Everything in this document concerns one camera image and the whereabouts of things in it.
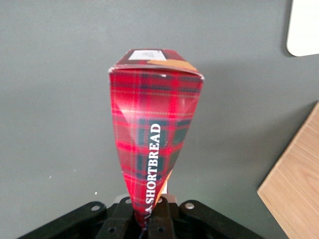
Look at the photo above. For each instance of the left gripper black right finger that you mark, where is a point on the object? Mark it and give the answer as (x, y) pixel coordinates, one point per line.
(160, 219)

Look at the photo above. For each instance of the cream rectangular tray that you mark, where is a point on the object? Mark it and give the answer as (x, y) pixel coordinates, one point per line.
(304, 27)

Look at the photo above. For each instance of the red tartan cookie box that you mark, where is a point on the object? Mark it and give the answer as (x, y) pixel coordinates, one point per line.
(154, 112)

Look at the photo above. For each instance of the wooden two-drawer cabinet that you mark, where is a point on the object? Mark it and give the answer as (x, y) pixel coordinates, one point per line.
(296, 184)

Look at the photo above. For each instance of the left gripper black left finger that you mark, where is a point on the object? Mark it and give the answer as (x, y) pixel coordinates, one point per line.
(122, 219)

